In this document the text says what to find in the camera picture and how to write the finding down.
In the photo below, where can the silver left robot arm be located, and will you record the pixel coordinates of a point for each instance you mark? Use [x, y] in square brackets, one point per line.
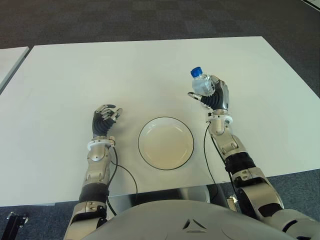
[97, 155]

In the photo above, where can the black metal stand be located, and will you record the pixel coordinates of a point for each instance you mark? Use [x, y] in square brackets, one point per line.
[13, 221]

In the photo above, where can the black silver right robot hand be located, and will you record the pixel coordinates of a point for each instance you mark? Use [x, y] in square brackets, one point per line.
[217, 100]

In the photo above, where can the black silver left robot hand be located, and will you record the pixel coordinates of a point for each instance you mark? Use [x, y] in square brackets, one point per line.
[101, 122]

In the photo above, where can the grey robot torso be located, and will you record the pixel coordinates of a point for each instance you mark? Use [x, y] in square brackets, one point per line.
[175, 220]

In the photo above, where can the white black-rimmed plate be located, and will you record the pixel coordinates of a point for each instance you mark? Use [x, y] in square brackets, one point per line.
[166, 143]

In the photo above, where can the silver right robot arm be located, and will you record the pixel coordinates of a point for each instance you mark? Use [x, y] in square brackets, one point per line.
[230, 145]

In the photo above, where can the clear blue-capped water bottle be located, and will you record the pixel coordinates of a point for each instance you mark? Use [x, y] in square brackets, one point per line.
[201, 83]

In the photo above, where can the white neighbouring table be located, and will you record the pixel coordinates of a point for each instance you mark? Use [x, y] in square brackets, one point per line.
[8, 62]

